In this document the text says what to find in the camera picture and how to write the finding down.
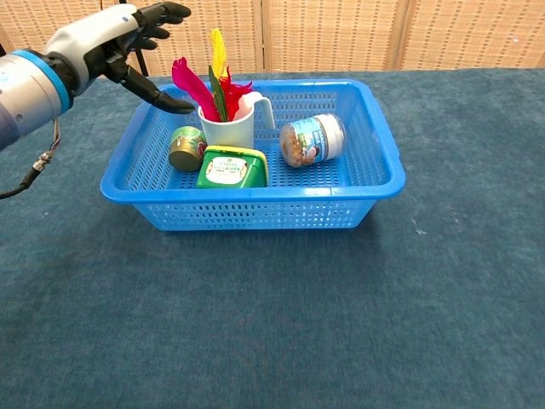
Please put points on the left black grey robot hand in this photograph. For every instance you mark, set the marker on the left black grey robot hand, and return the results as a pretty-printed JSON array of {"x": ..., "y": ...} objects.
[{"x": 93, "y": 38}]

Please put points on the colourful feather shuttlecock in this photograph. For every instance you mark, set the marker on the colourful feather shuttlecock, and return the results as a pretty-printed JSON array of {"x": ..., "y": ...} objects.
[{"x": 191, "y": 83}]

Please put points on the small green tin can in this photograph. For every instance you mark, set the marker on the small green tin can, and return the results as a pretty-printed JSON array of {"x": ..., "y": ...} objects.
[{"x": 185, "y": 149}]

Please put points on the green box with yellow lid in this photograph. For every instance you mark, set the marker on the green box with yellow lid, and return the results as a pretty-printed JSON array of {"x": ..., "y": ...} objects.
[{"x": 230, "y": 170}]

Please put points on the clear jar with blue label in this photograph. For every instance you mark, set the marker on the clear jar with blue label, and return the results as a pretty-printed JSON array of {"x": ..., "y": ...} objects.
[{"x": 311, "y": 140}]

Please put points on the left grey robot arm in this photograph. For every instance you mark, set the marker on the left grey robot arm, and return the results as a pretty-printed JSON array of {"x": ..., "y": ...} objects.
[{"x": 25, "y": 93}]

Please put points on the blue plastic mesh basket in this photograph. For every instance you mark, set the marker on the blue plastic mesh basket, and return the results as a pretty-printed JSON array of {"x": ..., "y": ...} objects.
[{"x": 255, "y": 213}]

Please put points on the woven bamboo folding screen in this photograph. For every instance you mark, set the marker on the woven bamboo folding screen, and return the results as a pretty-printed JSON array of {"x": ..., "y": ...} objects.
[{"x": 332, "y": 34}]

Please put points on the teal carpet table cloth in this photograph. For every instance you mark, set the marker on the teal carpet table cloth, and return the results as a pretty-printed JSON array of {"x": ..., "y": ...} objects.
[{"x": 272, "y": 319}]

